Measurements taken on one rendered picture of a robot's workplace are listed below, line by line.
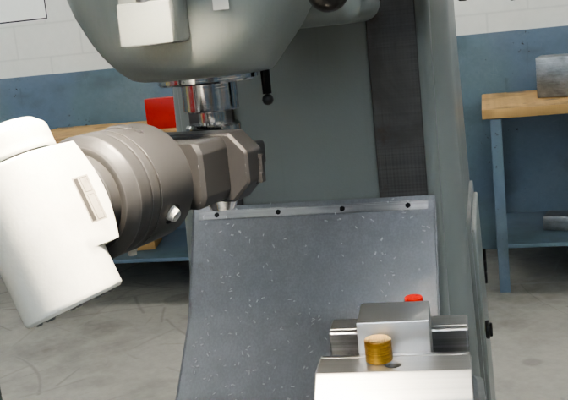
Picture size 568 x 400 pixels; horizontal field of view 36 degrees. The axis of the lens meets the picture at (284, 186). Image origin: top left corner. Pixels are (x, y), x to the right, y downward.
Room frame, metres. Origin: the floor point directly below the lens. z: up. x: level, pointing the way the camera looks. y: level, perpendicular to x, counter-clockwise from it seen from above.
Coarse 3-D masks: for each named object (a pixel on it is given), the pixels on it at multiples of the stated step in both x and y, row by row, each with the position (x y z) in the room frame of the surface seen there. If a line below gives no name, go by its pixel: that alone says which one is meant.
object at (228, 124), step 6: (228, 120) 0.75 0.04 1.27; (234, 120) 0.75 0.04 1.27; (192, 126) 0.73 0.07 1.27; (198, 126) 0.73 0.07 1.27; (204, 126) 0.73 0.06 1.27; (210, 126) 0.73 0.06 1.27; (216, 126) 0.73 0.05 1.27; (222, 126) 0.73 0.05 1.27; (228, 126) 0.73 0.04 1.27; (234, 126) 0.73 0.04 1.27; (240, 126) 0.74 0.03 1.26
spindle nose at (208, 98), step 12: (216, 84) 0.73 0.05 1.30; (228, 84) 0.73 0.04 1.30; (192, 96) 0.73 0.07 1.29; (204, 96) 0.72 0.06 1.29; (216, 96) 0.73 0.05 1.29; (228, 96) 0.73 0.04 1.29; (192, 108) 0.73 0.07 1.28; (204, 108) 0.72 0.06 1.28; (216, 108) 0.73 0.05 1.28; (228, 108) 0.73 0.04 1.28
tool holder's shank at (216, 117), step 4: (208, 112) 0.73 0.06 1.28; (212, 112) 0.74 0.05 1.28; (216, 112) 0.74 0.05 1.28; (220, 112) 0.74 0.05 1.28; (224, 112) 0.74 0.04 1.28; (200, 116) 0.74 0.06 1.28; (204, 116) 0.74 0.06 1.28; (208, 116) 0.74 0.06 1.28; (212, 116) 0.74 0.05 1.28; (216, 116) 0.74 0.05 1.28; (220, 116) 0.74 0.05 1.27; (224, 116) 0.74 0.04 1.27; (200, 120) 0.74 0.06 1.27; (204, 120) 0.74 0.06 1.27; (208, 120) 0.74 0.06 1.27; (212, 120) 0.74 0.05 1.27; (216, 120) 0.74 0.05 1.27; (220, 120) 0.74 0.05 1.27; (224, 120) 0.74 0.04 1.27
